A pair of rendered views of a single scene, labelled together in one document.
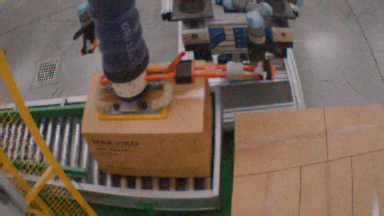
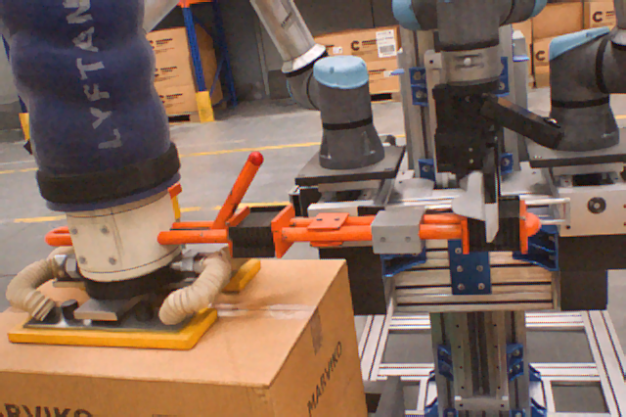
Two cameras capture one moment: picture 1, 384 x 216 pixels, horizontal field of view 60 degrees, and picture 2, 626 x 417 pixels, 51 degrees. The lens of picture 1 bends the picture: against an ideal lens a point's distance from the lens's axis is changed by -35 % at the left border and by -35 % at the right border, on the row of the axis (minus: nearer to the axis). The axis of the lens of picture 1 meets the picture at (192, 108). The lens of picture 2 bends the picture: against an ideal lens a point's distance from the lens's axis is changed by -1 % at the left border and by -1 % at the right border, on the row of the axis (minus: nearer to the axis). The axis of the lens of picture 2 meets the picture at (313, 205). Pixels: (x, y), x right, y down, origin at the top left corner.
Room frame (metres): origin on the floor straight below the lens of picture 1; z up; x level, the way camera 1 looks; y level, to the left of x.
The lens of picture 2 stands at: (0.49, -0.23, 1.42)
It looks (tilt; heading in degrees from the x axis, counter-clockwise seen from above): 18 degrees down; 9
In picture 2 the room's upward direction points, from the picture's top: 9 degrees counter-clockwise
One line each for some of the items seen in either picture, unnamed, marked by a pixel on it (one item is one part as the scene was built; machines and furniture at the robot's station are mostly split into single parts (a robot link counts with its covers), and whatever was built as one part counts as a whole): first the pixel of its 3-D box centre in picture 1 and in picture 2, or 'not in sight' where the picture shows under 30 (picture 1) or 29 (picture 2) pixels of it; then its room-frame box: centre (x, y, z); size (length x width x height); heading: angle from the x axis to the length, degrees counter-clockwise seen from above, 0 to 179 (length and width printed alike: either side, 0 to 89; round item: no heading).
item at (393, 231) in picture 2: (235, 71); (399, 231); (1.39, -0.21, 1.07); 0.07 x 0.07 x 0.04; 79
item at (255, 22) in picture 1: (255, 23); (468, 3); (1.38, -0.33, 1.38); 0.09 x 0.08 x 0.11; 140
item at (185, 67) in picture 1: (184, 71); (262, 230); (1.44, 0.00, 1.08); 0.10 x 0.08 x 0.06; 169
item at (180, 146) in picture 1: (145, 122); (173, 406); (1.47, 0.23, 0.75); 0.60 x 0.40 x 0.40; 79
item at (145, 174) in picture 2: (124, 59); (111, 167); (1.49, 0.25, 1.19); 0.23 x 0.23 x 0.04
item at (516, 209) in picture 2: (264, 71); (494, 226); (1.36, -0.34, 1.08); 0.08 x 0.07 x 0.05; 79
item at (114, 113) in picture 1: (130, 107); (108, 316); (1.39, 0.27, 0.97); 0.34 x 0.10 x 0.05; 79
